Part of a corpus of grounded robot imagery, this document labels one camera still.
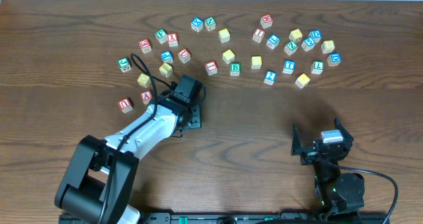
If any green N block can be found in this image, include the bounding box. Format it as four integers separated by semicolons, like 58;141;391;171
204;17;216;31

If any blue X block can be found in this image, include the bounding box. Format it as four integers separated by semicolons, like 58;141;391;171
190;17;204;32

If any red U block lower left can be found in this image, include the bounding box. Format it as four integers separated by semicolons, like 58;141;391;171
118;98;133;113

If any blue T block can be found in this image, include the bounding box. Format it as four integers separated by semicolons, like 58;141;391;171
282;60;295;75

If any red u block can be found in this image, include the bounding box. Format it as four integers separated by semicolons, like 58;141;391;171
178;48;191;63
118;98;133;113

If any green L block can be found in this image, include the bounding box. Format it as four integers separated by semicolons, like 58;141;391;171
311;61;324;75

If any green J block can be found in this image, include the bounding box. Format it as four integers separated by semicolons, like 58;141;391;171
118;57;132;73

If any blue D block upper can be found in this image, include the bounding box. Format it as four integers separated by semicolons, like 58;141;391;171
308;30;322;44

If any red A block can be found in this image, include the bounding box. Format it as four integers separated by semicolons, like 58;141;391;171
140;91;153;104

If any red I block right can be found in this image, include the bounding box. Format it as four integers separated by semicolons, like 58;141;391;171
252;28;265;43

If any red I block centre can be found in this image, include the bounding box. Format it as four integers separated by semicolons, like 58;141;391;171
205;61;218;76

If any yellow 8 block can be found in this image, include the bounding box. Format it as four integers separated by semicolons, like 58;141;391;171
321;40;335;54

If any blue D block right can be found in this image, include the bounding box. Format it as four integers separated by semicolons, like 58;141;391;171
327;53;342;67

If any blue L block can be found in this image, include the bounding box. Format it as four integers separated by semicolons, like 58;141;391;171
266;34;280;50

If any red block upper left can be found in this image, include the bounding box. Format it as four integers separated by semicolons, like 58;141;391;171
139;39;152;54

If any blue P block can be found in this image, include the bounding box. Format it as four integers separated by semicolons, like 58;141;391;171
161;50;173;63

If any green F block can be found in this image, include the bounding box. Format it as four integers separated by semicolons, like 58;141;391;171
155;28;168;44

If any green Z block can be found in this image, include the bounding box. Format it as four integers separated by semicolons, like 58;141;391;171
284;41;298;56

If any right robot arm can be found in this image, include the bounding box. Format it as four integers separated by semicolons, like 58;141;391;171
291;118;365;221

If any red Y block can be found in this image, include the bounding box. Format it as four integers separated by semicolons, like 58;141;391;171
167;33;178;47

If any blue 5 block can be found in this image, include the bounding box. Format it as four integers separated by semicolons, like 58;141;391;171
301;38;316;52

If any red U block upper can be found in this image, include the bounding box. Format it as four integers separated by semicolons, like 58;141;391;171
178;48;191;63

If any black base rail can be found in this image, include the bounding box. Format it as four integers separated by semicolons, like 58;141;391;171
58;211;387;224

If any red i block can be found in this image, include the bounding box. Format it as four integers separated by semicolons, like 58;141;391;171
205;61;218;76
252;28;265;43

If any blue 2 block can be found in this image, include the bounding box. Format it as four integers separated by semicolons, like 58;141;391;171
264;71;277;85

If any green B block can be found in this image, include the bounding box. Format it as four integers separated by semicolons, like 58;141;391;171
230;63;241;76

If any red H block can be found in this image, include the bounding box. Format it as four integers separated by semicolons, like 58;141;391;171
260;14;274;29

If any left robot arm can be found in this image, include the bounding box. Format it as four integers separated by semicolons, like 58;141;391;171
54;75;206;224

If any blue d block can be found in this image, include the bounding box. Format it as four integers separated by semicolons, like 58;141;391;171
327;53;342;67
308;30;322;44

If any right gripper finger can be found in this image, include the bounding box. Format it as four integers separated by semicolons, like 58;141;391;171
291;124;303;155
334;117;354;148

